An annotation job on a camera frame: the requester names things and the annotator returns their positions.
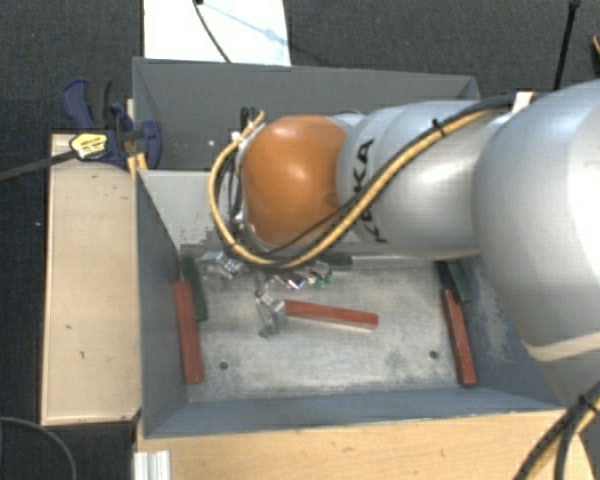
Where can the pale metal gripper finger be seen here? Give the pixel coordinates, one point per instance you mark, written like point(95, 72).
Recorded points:
point(265, 318)
point(280, 313)

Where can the red-brown block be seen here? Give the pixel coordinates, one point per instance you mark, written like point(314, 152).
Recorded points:
point(330, 314)
point(189, 333)
point(459, 338)

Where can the dark green flat block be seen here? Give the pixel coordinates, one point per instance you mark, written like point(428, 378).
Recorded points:
point(196, 288)
point(457, 278)
point(339, 260)

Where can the grey metal bin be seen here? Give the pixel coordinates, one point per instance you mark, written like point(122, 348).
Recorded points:
point(330, 363)

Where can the pale wood board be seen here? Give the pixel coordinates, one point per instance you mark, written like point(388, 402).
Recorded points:
point(90, 288)

